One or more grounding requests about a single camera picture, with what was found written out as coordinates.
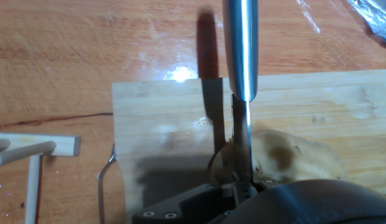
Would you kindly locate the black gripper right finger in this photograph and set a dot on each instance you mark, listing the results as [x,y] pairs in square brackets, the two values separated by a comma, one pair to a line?
[267,184]

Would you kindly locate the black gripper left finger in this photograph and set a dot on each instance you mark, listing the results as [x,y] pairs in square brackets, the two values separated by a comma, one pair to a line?
[196,205]

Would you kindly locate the steel kitchen knife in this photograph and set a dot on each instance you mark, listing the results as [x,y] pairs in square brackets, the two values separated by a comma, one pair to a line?
[239,46]

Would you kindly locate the large yellow potato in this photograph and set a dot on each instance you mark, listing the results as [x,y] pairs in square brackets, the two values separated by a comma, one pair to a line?
[305,158]

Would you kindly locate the wooden peg rack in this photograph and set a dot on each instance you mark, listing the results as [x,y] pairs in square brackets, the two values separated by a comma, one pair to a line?
[56,144]

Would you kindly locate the glossy orange wooden base board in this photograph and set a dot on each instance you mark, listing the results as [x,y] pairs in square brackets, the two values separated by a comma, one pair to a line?
[71,62]

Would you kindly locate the clear plastic bag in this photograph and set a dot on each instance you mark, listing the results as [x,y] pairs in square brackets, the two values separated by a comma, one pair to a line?
[373,15]

